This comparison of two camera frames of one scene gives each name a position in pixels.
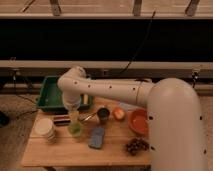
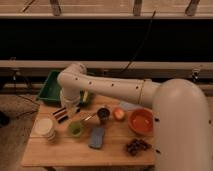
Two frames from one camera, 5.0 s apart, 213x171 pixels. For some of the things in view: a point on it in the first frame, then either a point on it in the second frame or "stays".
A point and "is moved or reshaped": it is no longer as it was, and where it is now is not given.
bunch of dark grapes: [137, 145] stays
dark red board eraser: [61, 120] is moved or reshaped
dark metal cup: [103, 113] stays
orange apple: [119, 114] stays
